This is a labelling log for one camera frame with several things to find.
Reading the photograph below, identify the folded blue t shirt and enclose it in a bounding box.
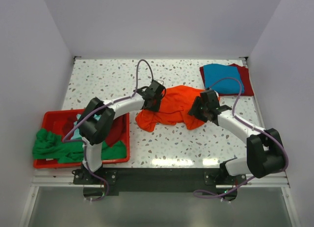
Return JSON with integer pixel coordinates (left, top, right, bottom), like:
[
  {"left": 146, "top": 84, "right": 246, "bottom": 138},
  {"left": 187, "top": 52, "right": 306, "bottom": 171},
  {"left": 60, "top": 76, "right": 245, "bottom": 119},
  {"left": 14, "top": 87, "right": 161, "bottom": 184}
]
[{"left": 203, "top": 64, "right": 245, "bottom": 95}]

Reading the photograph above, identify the green t shirt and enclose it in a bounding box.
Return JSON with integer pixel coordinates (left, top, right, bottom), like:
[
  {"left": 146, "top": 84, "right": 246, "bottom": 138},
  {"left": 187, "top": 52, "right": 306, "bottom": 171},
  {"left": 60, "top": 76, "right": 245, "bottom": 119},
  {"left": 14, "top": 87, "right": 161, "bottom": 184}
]
[{"left": 32, "top": 128, "right": 127, "bottom": 163}]

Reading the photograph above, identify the light blue t shirt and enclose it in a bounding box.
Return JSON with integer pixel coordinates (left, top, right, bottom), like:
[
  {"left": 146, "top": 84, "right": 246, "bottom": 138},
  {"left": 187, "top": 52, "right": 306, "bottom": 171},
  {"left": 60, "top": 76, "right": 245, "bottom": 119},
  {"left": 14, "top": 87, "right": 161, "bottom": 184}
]
[{"left": 70, "top": 114, "right": 100, "bottom": 140}]

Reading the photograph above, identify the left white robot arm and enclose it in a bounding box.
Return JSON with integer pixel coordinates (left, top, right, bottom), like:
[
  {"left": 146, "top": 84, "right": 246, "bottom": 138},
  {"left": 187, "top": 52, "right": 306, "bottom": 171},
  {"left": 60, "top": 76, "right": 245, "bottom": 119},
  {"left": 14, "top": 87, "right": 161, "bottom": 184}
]
[{"left": 77, "top": 80, "right": 166, "bottom": 173}]

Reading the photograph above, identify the orange t shirt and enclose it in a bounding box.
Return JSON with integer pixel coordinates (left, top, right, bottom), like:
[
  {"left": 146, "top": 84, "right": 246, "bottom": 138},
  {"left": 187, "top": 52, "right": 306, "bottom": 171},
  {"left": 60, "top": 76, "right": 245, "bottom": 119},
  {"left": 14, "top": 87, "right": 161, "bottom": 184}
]
[{"left": 135, "top": 85, "right": 204, "bottom": 132}]

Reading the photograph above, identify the folded dark red t shirt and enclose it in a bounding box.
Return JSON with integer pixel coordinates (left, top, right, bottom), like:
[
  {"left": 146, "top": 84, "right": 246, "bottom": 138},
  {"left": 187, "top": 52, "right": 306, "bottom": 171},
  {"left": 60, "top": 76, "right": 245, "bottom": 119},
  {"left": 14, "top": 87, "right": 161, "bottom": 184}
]
[{"left": 199, "top": 64, "right": 254, "bottom": 96}]

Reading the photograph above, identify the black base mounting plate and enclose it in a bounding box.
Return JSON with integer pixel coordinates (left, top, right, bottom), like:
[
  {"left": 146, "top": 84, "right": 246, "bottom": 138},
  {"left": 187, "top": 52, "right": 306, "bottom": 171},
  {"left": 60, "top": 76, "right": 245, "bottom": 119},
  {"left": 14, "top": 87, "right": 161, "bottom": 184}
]
[{"left": 72, "top": 167, "right": 246, "bottom": 201}]

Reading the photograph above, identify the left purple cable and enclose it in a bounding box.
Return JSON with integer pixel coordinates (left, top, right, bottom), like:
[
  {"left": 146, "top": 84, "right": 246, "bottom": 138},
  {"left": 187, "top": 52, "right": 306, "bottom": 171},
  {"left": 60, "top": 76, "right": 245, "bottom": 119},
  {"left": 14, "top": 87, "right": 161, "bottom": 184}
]
[{"left": 62, "top": 59, "right": 155, "bottom": 142}]

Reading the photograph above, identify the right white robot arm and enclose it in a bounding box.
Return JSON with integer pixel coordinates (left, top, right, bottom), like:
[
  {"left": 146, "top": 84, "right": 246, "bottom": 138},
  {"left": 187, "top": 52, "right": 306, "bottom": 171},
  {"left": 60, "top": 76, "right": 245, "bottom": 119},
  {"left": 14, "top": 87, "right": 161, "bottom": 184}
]
[{"left": 188, "top": 89, "right": 288, "bottom": 178}]

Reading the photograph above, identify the red plastic bin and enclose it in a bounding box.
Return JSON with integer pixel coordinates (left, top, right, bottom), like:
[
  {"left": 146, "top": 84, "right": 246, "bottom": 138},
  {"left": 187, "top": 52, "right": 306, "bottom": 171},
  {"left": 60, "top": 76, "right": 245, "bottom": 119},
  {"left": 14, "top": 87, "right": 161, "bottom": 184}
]
[{"left": 32, "top": 109, "right": 130, "bottom": 169}]

